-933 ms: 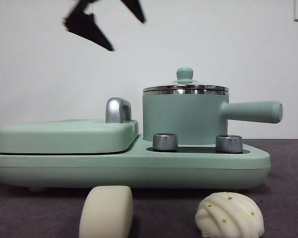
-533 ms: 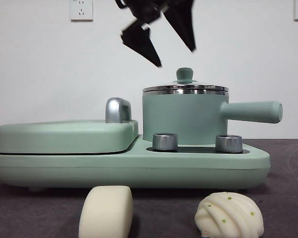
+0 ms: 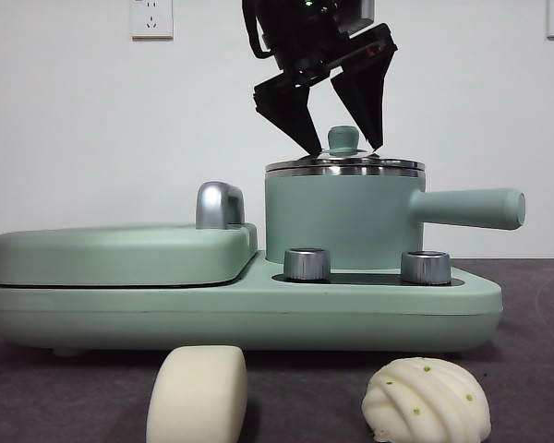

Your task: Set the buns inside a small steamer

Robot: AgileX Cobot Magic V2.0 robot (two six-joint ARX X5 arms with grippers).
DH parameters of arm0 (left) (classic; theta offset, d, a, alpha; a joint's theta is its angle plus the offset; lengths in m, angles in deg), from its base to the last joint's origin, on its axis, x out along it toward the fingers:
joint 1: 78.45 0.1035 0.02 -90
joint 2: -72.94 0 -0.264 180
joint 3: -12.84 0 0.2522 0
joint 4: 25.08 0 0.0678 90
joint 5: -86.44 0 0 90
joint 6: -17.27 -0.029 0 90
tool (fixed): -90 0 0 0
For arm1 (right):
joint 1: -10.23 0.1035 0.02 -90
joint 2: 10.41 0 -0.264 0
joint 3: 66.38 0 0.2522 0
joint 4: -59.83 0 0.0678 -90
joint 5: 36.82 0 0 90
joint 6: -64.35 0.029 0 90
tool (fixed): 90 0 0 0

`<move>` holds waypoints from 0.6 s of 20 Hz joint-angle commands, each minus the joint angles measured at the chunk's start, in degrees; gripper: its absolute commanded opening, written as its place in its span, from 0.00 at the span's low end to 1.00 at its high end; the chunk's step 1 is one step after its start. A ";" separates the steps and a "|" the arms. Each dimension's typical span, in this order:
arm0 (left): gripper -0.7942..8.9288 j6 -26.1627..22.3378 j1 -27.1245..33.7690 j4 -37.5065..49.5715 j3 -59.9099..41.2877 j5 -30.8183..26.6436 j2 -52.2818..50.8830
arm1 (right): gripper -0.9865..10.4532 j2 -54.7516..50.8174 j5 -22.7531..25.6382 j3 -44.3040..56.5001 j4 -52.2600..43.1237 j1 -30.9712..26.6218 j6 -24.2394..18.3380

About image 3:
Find glass pot lid green knob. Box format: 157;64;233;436
264;126;427;173

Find plain white rectangular steamed bun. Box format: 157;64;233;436
146;345;250;443

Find pleated white bun green flecks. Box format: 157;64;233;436
361;357;493;442

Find chrome control knob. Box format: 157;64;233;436
400;250;453;285
283;247;332;282

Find mint green breakfast machine base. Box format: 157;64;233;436
0;257;505;359

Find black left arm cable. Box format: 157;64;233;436
241;0;268;61

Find mint green pot with handle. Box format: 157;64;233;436
263;166;527;273

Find mint griddle lid chrome handle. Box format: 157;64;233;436
0;182;260;288

